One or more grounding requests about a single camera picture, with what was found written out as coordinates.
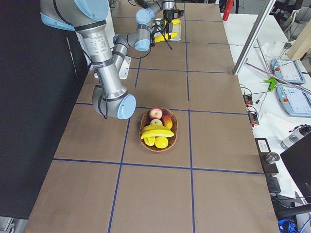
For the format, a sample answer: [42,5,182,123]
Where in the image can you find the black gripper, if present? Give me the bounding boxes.
[163,9,184,33]
[150,19,166,47]

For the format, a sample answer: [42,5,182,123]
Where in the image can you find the yellow banana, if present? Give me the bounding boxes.
[155,34,170,43]
[141,129,174,139]
[141,125,174,137]
[164,19,180,25]

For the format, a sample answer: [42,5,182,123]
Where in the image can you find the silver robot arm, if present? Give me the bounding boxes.
[40,0,165,119]
[135,0,184,34]

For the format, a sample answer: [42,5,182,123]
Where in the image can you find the brown wicker basket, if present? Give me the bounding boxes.
[138,107,178,152]

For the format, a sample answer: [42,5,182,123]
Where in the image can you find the white rectangular tray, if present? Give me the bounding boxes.
[169,23,181,41]

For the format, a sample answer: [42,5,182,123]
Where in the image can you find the red bottle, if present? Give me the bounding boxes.
[222,0,234,21]

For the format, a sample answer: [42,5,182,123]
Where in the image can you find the pink red apple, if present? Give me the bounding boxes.
[149,107,163,119]

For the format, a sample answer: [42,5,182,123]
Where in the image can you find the silver reacher grabber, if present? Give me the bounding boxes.
[256,38,272,73]

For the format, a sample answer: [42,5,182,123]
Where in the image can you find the pale green apple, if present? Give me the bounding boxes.
[149,118,163,126]

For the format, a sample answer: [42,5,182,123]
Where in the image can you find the red yellow mango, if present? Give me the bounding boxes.
[162,115,173,129]

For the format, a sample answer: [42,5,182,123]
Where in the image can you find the yellow lemon fruit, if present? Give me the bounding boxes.
[155,136,169,149]

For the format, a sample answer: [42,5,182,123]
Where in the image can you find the far teach pendant tablet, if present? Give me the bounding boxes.
[271,58,306,84]

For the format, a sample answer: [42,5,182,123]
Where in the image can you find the teach pendant tablet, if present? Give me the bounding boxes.
[276,85,311,117]
[271,58,306,84]

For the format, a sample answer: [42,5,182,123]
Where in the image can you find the near teach pendant tablet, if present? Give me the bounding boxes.
[276,85,311,117]

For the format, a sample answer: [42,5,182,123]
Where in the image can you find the black box white label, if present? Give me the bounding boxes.
[255,138,271,153]

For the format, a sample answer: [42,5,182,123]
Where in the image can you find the silver metal cup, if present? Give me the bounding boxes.
[265,152,280,165]

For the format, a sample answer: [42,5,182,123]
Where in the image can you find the clear water bottle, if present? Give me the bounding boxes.
[280,124,311,150]

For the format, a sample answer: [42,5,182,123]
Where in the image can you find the black laptop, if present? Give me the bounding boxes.
[280,136,311,199]

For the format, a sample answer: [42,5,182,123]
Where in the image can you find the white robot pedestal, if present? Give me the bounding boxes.
[89,12,131,80]

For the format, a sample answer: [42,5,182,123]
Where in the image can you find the aluminium frame post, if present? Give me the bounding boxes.
[233,0,276,75]

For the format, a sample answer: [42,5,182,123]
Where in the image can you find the green handled reacher grabber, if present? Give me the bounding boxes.
[245,62,311,94]

